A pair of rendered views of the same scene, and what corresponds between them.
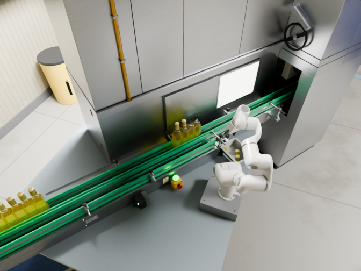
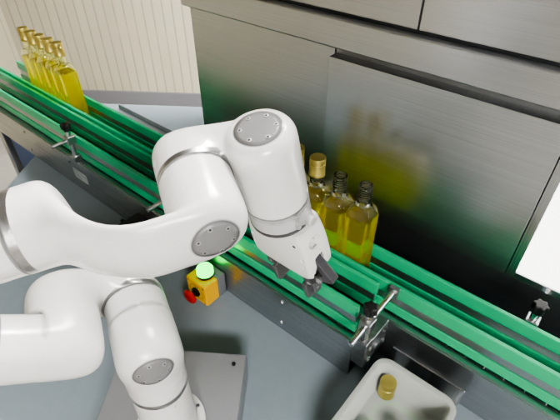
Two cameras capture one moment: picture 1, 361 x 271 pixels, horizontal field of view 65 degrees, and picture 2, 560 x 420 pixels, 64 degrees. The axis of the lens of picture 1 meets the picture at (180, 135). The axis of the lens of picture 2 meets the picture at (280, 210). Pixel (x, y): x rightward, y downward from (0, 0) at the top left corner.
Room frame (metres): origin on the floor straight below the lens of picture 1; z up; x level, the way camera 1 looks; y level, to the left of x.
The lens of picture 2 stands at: (1.14, -0.75, 1.68)
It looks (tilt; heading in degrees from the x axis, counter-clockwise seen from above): 40 degrees down; 72
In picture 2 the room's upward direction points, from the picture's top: straight up
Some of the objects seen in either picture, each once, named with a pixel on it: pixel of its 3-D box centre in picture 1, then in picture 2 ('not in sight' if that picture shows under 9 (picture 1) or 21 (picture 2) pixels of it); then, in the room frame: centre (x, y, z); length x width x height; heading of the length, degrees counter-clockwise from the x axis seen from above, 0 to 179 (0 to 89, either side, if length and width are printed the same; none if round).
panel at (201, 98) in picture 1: (214, 93); (526, 202); (1.78, -0.27, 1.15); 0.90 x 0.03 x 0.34; 123
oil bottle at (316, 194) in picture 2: (183, 137); (313, 220); (1.46, -0.02, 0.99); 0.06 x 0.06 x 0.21; 33
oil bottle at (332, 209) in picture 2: (189, 134); (334, 230); (1.49, -0.07, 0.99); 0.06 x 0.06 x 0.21; 32
